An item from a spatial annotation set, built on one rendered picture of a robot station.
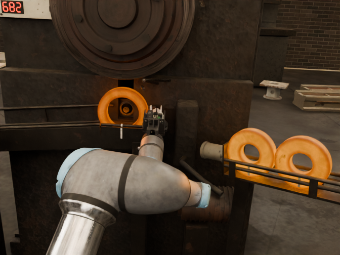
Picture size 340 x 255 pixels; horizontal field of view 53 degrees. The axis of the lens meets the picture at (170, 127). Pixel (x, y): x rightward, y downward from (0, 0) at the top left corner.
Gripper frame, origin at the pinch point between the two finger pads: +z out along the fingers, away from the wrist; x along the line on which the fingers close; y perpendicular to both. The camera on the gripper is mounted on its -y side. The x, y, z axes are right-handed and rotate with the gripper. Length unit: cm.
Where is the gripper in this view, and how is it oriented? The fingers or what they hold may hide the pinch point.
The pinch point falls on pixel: (156, 112)
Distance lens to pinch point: 126.2
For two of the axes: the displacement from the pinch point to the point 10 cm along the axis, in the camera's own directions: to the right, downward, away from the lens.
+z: 0.4, -6.1, 7.9
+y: 0.4, -7.9, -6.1
